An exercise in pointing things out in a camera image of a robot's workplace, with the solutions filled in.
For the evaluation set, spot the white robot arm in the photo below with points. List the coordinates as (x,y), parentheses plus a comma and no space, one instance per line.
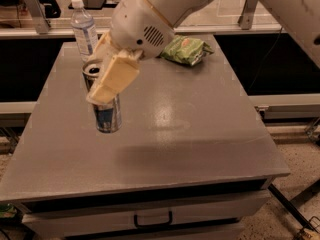
(299,18)

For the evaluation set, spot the grey drawer with black handle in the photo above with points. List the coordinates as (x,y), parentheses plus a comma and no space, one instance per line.
(141,215)

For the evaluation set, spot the silver blue redbull can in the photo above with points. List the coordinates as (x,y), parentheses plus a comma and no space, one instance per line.
(108,116)

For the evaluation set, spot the grey metal bracket right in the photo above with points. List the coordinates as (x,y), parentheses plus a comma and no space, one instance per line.
(245,21)

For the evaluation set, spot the clear plastic water bottle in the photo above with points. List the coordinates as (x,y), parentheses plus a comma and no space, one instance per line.
(84,29)

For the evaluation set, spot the green chip bag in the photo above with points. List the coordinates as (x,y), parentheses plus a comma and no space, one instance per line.
(186,50)

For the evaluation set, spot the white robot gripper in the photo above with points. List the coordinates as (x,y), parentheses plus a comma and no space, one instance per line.
(138,23)

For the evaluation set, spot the grey metal bracket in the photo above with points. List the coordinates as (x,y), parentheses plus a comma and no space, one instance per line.
(245,21)
(40,23)

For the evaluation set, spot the grey metal bracket left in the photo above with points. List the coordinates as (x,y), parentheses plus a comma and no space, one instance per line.
(40,23)

